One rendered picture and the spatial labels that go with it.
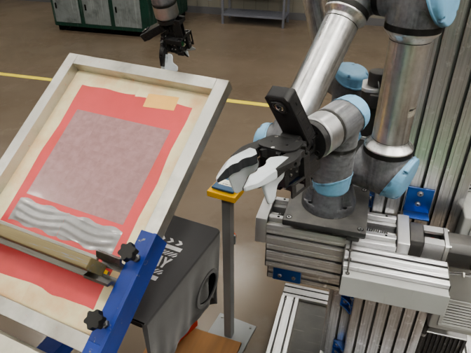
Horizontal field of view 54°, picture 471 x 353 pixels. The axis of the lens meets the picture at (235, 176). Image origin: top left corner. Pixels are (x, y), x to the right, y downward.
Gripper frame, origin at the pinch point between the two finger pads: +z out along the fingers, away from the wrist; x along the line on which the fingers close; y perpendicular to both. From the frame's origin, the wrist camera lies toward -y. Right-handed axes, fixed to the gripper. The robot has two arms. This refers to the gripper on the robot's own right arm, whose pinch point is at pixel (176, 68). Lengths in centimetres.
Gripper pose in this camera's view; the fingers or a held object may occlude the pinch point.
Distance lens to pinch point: 163.3
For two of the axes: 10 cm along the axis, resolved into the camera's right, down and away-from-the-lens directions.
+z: 1.3, 6.6, 7.4
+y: 9.0, 2.3, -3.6
